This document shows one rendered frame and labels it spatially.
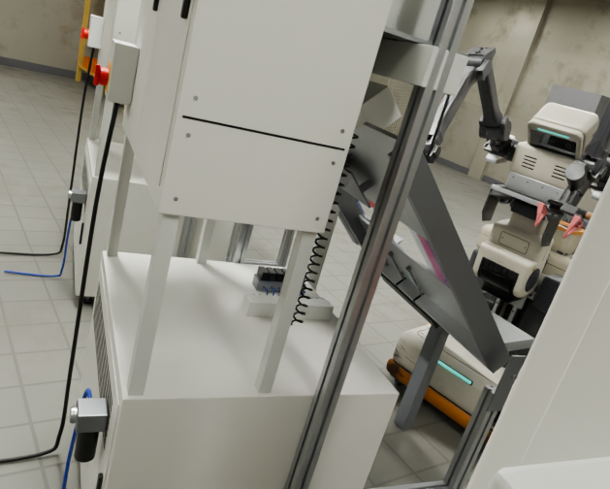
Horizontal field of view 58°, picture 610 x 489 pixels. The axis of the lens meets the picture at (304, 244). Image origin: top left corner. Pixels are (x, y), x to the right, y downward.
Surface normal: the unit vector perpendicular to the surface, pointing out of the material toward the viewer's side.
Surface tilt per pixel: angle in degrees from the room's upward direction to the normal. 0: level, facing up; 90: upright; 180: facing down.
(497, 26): 90
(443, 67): 90
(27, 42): 90
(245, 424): 90
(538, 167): 98
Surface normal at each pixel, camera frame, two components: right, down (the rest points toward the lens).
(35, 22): 0.54, 0.41
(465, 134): -0.80, -0.02
